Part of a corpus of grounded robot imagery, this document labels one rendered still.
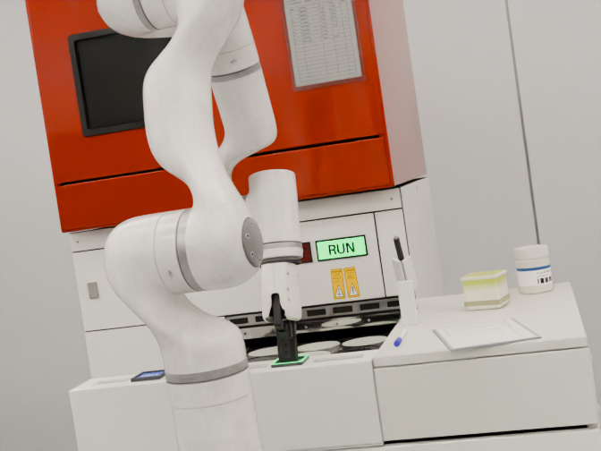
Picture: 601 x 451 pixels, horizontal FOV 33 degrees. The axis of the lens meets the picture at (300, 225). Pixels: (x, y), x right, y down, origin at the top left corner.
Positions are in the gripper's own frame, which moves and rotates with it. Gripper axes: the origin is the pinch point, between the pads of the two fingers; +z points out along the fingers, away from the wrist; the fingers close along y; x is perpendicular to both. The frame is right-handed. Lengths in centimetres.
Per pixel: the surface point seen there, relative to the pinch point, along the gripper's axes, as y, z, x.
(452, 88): -191, -95, 21
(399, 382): 2.8, 7.1, 19.2
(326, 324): -57, -7, -5
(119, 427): 2.2, 10.4, -31.3
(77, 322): -205, -27, -142
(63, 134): -42, -57, -61
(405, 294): -21.6, -9.0, 18.5
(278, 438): 1.3, 14.7, -2.7
